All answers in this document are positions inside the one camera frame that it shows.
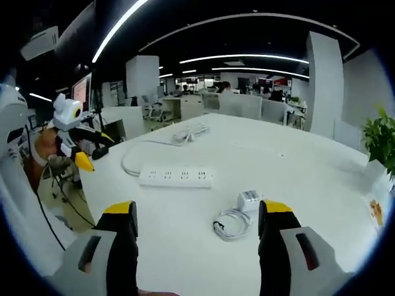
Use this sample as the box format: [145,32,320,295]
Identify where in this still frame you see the monitor with red screen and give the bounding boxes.
[70,75,93,112]

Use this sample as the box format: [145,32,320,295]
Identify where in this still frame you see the grey office partition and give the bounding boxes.
[202,91,264,120]

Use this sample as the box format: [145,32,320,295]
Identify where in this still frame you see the white power strip cord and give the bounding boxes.
[121,121,211,178]

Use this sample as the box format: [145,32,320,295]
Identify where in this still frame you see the white office chair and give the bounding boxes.
[141,94,165,121]

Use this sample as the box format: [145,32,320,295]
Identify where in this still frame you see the black tripod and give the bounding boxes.
[91,88,106,132]

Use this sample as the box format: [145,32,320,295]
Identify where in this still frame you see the white worn device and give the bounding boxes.
[0,83,30,161]

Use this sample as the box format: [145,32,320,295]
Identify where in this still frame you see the orange snack packet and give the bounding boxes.
[368,199,385,228]

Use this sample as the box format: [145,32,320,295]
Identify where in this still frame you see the ceiling air conditioner unit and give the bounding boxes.
[19,25,60,62]

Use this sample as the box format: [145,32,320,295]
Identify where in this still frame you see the white charger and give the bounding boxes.
[236,190,264,213]

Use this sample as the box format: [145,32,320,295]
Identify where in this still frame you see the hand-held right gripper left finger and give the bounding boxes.
[46,200,139,296]

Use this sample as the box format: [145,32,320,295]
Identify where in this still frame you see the green potted plant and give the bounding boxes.
[360,107,395,183]

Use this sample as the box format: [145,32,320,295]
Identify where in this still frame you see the black device cable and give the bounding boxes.
[25,125,67,251]

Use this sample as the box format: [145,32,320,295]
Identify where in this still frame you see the black round object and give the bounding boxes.
[91,146,110,161]

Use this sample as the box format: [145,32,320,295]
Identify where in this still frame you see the white charger cable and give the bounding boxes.
[212,207,254,242]

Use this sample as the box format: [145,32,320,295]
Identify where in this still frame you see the white desk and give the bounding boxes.
[78,112,384,296]

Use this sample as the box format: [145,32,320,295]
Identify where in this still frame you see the white power strip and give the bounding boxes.
[138,163,215,189]

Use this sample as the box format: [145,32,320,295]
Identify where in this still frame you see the long ceiling light strip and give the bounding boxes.
[91,0,149,64]

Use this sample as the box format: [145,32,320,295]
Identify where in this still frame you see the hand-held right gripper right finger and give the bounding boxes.
[257,199,356,296]

